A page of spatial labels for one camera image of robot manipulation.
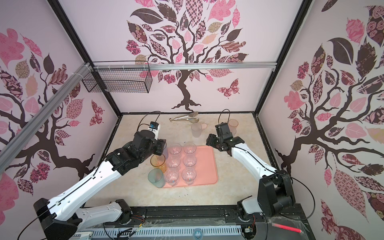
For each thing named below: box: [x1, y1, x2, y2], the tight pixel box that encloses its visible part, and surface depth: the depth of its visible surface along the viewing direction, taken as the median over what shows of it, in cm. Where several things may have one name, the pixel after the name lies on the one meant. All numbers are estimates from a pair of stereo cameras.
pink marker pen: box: [271, 222, 302, 233], surface depth 72 cm
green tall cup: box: [147, 168, 166, 188], surface depth 83 cm
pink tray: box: [163, 145, 219, 188], surface depth 90 cm
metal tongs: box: [169, 111, 199, 123], surface depth 120 cm
